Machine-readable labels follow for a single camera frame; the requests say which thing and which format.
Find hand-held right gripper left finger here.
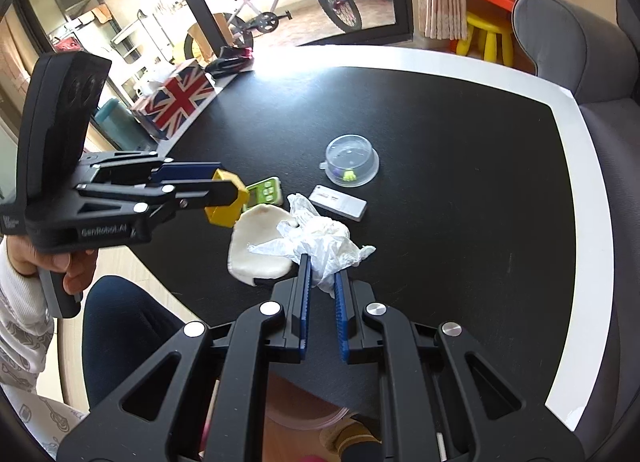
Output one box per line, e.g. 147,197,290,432
57,253,315,462

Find white bicycle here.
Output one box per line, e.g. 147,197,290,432
185,0,363,63

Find yellow plastic stool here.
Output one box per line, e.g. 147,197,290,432
455,12,515,68

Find grey sofa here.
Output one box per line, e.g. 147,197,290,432
512,0,640,443

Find person's right leg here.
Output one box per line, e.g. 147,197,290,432
320,414,383,462

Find black cycling gloves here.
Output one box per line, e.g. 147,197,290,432
206,45,253,78

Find yellow toy brick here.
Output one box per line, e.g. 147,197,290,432
204,168,249,229

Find union flag tissue box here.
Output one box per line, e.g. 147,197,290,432
131,61,217,140

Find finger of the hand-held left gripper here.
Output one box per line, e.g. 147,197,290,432
92,158,224,184
75,179,240,223

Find white plastic wrap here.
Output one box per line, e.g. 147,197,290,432
248,193,377,299

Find green digital timer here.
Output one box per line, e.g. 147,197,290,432
245,176,285,208

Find white round pad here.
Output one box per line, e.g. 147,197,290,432
228,206,301,288

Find person's leg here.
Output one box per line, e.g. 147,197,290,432
320,414,383,462
82,276,186,408

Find black table mat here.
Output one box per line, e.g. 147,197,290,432
120,64,576,423

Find clear plastic cup with lid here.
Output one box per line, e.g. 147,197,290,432
320,133,381,188

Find person's left hand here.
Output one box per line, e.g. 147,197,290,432
0,237,99,296

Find person's left leg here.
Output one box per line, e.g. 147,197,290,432
82,276,186,408

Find pink translucent bin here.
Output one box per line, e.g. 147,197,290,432
265,377,351,430

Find teal thermos bottle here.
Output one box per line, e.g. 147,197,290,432
93,98,161,153

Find person's patterned white top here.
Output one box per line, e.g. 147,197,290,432
0,382,86,462

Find white metal shelf rack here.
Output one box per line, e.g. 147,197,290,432
110,17,166,88

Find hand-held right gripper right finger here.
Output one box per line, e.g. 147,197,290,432
334,269,586,462

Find white rectangular test kit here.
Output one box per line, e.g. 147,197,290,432
308,185,367,222

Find cardboard box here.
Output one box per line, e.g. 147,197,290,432
187,14,236,63

